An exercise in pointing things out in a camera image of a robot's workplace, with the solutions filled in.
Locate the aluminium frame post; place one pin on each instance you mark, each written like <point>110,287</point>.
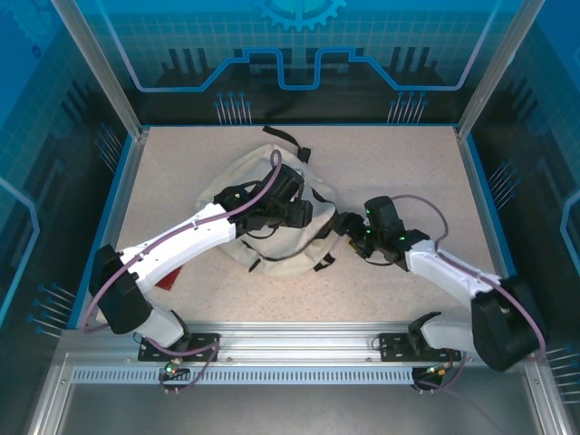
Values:
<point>104,77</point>
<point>494,77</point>

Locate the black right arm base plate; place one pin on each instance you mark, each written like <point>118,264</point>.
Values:
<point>389,346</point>

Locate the aluminium mounting rail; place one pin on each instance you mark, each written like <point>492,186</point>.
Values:
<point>294,340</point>

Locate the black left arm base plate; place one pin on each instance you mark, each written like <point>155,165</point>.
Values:
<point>204,346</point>

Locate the grey metal front tray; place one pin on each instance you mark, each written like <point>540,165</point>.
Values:
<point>294,408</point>

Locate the cream canvas backpack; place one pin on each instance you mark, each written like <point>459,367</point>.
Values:
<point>281,254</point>

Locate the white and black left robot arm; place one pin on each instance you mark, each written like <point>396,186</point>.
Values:
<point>181,235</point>

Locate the small connector with green light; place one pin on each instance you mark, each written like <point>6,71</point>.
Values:
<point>172,368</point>
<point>437,370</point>

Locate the red flat booklet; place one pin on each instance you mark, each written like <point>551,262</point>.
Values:
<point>168,282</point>

